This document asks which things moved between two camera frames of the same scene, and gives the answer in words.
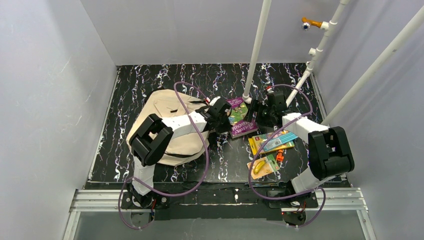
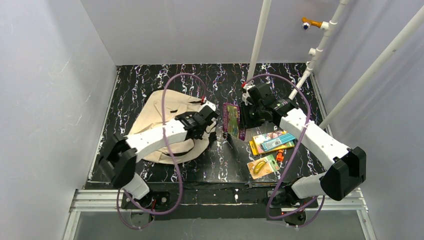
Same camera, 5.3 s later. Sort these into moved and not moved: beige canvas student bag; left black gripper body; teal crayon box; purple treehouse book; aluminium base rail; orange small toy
Moved: left black gripper body; purple treehouse book
Not moved: teal crayon box; beige canvas student bag; aluminium base rail; orange small toy
